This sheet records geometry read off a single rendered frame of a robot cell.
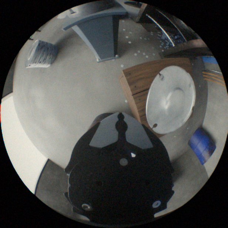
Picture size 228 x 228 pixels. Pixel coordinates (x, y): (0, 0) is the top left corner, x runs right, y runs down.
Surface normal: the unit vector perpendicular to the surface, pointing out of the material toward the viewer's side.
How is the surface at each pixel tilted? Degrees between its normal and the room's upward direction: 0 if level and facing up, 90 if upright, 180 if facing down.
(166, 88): 0
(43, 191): 90
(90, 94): 0
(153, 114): 0
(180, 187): 90
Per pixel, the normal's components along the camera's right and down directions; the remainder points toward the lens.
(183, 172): -0.45, -0.81
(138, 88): 0.00, 0.42
